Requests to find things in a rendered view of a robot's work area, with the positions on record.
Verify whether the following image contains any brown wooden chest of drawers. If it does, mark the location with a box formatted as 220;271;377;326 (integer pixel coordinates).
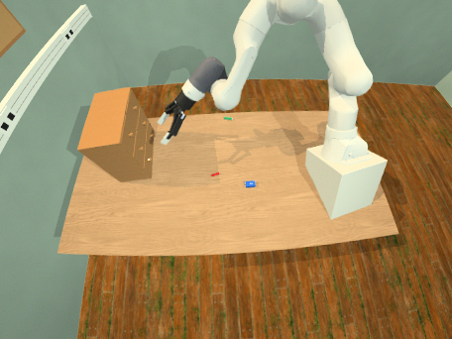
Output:
77;87;152;182

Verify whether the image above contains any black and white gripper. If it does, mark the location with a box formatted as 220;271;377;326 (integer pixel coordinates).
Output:
158;90;196;145

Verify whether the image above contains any brown wooden drawer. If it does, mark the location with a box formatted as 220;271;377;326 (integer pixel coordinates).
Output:
126;90;140;127
120;115;136;156
137;107;148;140
146;121;154;151
133;131;145;166
144;144;153;176

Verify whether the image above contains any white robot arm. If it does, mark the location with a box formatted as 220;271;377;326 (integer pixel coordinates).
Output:
182;0;373;166

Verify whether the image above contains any blue rectangular block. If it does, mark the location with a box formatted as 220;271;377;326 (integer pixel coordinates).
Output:
245;180;256;187

